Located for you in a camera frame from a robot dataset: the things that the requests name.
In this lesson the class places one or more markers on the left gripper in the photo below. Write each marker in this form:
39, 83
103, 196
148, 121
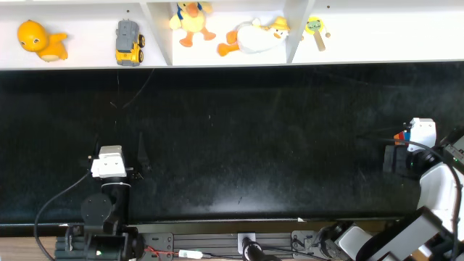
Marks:
133, 174

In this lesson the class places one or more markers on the yellow and green rattle drum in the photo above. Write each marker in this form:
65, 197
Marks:
314, 27

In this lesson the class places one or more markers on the many-coloured puzzle cube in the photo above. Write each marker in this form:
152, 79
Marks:
401, 137

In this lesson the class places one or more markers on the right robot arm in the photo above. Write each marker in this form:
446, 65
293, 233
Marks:
438, 192

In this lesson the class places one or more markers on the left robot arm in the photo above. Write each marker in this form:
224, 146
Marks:
96, 208

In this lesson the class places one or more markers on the grey and yellow toy truck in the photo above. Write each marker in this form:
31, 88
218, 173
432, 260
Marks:
127, 43

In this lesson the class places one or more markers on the yellow rubber duck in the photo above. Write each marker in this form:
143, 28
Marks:
41, 41

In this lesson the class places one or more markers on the yellow plush duck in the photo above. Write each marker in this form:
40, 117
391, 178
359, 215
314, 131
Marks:
192, 21

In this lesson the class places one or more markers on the white plush duck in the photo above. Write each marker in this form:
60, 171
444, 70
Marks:
257, 36

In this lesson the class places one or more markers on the white shelf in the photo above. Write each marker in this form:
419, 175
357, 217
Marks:
380, 40

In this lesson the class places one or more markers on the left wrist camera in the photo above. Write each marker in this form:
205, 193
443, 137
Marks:
108, 163

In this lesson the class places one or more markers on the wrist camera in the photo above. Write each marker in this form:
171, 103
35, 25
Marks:
108, 163
422, 132

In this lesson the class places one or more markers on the mounting rail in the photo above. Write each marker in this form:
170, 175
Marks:
217, 246

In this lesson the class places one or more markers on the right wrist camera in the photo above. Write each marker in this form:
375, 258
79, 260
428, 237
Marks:
422, 132

